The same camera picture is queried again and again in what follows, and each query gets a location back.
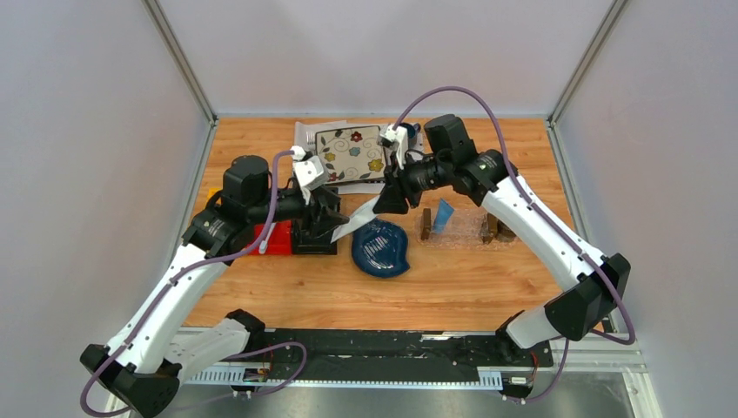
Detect dark blue ceramic mug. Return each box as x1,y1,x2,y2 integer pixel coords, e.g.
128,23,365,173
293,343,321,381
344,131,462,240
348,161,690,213
399,122,421,142

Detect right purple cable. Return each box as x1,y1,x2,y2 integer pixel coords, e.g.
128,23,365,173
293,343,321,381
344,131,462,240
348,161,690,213
393,86,636,404

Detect blue shell-shaped dish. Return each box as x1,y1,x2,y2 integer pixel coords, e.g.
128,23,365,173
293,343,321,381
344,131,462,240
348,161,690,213
351,219,411,279

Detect silver fork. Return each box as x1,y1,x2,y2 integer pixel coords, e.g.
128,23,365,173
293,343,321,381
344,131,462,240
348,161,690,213
305,131,318,155

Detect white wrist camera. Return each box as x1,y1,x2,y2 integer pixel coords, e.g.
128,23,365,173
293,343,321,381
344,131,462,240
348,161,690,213
378,125,409,170
290,145,329,206

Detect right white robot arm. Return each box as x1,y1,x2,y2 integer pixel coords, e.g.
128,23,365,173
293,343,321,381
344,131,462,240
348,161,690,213
372,114,631,365

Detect black plastic bin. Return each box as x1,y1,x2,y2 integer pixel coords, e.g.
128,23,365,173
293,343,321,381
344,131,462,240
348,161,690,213
291,220,338,255

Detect white toothbrush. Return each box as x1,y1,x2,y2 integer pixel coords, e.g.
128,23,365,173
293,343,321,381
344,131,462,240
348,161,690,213
258,223,276,254

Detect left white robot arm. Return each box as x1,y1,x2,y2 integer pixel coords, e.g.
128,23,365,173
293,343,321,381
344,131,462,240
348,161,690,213
80,146,347,417

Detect red plastic bin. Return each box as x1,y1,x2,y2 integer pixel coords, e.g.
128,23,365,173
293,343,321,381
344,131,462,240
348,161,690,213
251,221,292,256

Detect white toothpaste tube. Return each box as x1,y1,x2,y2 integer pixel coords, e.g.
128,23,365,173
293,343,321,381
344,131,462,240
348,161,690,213
331,195,379,243

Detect square floral ceramic plate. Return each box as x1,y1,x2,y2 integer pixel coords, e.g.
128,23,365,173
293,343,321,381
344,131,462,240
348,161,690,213
314,125,386,184

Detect white patterned placemat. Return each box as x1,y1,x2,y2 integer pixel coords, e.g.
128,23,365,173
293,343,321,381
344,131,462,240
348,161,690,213
293,120,390,194

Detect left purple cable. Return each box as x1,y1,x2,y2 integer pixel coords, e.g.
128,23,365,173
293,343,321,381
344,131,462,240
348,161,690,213
79,150,310,418

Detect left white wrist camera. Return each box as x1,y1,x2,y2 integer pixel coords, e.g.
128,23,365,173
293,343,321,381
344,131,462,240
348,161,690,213
290,145,329,206

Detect clear glass tray wooden handles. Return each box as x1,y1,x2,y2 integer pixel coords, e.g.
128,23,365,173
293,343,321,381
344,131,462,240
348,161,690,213
414,207,500,249

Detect blue toothpaste tube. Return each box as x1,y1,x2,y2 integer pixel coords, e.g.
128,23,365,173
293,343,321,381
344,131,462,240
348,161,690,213
432,199,455,234

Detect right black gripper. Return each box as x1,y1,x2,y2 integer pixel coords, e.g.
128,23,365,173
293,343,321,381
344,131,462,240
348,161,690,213
373,151,452,215

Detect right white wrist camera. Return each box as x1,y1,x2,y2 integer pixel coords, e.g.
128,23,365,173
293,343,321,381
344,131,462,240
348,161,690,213
378,125,409,170

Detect yellow plastic bin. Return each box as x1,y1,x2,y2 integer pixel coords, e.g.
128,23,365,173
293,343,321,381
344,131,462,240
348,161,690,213
207,188,222,204

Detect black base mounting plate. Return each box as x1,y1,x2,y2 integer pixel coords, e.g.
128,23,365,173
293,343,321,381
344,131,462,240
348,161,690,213
246,328,554,383

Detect purple cable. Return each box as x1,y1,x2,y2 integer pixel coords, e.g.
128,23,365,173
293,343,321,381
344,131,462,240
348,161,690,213
393,86,636,404
79,150,310,418

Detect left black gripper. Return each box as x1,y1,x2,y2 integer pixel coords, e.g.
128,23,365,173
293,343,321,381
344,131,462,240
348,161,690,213
248,184,350,239

